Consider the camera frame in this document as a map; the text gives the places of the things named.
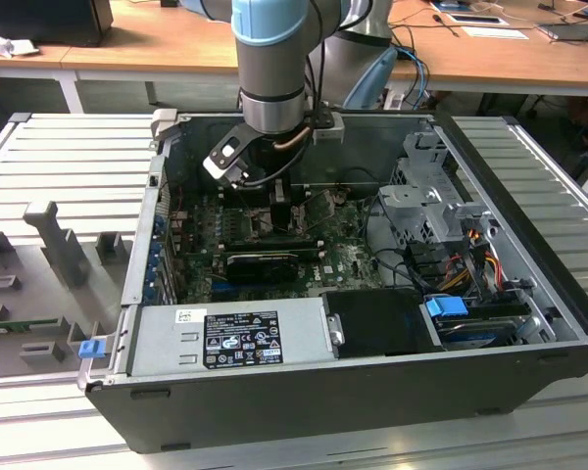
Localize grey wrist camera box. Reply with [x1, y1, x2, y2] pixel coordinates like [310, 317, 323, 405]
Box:
[312, 112, 346, 146]

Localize black looped wire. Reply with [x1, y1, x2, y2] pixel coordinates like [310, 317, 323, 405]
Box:
[361, 193, 422, 290]

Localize black open PC case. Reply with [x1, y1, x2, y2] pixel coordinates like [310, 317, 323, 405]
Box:
[77, 110, 588, 454]

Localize metal socket cover frame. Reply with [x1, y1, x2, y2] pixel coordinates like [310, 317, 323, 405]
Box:
[293, 188, 337, 234]

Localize black plastic shroud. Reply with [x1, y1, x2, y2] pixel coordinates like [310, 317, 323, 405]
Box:
[319, 287, 445, 359]

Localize yellow power wire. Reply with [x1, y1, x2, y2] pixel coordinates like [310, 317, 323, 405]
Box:
[483, 252, 504, 285]

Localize black handled tool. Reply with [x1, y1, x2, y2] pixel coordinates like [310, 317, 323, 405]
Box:
[430, 14, 460, 38]

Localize green motherboard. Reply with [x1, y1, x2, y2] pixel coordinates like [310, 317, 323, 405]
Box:
[169, 188, 408, 305]

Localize black graphics card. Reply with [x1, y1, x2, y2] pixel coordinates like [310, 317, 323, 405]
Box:
[224, 251, 300, 286]

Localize grey parts rack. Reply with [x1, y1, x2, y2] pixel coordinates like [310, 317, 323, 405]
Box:
[0, 199, 134, 381]

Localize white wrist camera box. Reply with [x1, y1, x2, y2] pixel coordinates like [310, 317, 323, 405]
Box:
[202, 138, 251, 187]

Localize white paper sheet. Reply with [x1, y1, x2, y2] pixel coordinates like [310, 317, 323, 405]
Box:
[462, 26, 533, 41]

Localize black RAM slot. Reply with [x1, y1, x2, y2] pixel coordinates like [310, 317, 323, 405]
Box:
[188, 248, 322, 261]
[223, 236, 323, 250]

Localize grey notebook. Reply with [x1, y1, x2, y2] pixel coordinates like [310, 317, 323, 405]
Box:
[535, 22, 588, 45]

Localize black monitor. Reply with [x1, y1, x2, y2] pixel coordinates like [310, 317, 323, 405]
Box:
[0, 0, 115, 49]

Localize grey plastic case latch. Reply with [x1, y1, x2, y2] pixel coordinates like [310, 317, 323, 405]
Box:
[150, 108, 178, 144]

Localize green RAM stick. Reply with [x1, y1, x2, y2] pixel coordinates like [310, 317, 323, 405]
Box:
[0, 316, 60, 332]

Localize wooden desk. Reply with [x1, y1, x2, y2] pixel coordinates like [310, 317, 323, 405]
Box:
[58, 0, 398, 107]
[386, 0, 588, 99]
[0, 7, 117, 115]

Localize blue plastic latch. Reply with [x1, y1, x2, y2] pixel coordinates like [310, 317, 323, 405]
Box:
[77, 340, 103, 362]

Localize silver metal drive cage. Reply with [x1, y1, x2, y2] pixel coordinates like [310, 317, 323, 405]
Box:
[377, 130, 501, 256]

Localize crumpled white paper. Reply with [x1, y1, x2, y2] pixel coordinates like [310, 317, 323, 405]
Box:
[0, 26, 41, 59]

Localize blue disk carrier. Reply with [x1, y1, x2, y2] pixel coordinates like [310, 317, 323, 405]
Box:
[423, 295, 533, 352]

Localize white framed tablet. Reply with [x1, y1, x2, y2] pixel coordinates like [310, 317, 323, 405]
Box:
[444, 12, 511, 27]

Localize silver power supply unit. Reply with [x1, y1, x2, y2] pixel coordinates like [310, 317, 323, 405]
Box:
[125, 297, 335, 379]

